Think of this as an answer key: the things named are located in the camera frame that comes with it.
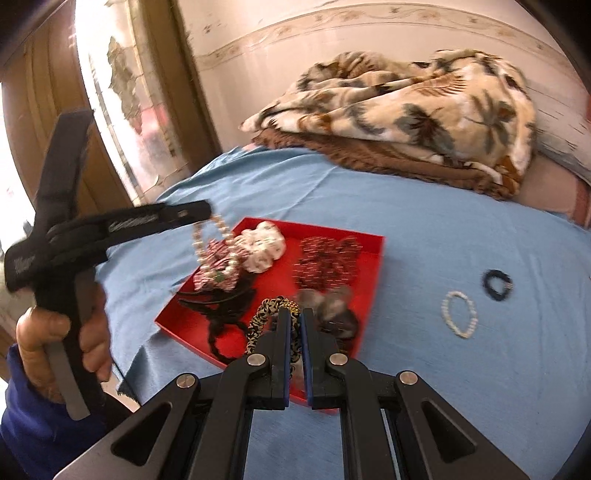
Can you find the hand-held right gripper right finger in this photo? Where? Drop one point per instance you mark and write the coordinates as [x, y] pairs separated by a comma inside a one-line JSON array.
[[308, 341]]

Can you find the black scrunchie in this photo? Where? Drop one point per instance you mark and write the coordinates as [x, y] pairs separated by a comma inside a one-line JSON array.
[[214, 341]]

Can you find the leaf print blanket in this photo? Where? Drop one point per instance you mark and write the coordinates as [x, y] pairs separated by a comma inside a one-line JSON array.
[[392, 101]]

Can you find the dark dotted organza scrunchie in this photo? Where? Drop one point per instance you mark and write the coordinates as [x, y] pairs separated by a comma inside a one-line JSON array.
[[344, 323]]

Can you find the cherry print white scrunchie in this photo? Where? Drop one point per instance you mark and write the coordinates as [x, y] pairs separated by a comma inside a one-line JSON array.
[[263, 244]]

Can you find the brown quilted blanket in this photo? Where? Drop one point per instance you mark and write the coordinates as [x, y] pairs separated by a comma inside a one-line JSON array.
[[369, 161]]

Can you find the brown wooden door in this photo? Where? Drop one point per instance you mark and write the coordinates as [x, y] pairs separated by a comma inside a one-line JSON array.
[[55, 69]]

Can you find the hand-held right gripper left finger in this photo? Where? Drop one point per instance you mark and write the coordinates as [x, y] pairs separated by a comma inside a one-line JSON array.
[[294, 337]]

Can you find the red plaid scrunchie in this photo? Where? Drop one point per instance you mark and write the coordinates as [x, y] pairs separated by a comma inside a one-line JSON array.
[[210, 273]]

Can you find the black hair claw clip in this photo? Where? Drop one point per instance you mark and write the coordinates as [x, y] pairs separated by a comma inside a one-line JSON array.
[[217, 304]]

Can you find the red tray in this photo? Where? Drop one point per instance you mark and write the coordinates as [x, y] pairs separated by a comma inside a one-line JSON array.
[[277, 281]]

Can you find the red polka dot scrunchie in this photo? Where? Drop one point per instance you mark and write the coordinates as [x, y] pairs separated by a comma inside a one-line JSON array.
[[323, 263]]

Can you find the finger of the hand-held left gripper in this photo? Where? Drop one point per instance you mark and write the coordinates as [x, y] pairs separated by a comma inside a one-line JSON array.
[[157, 217]]

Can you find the grey organza scrunchie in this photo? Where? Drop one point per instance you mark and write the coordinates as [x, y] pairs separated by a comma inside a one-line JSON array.
[[323, 299]]

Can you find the person's left hand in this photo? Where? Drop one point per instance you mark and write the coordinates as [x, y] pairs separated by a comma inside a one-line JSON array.
[[34, 332]]

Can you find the person's left forearm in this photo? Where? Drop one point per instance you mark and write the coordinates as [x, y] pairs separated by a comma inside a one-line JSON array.
[[27, 429]]

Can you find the feather print pillow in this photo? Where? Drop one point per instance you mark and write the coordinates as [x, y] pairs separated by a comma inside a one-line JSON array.
[[563, 143]]

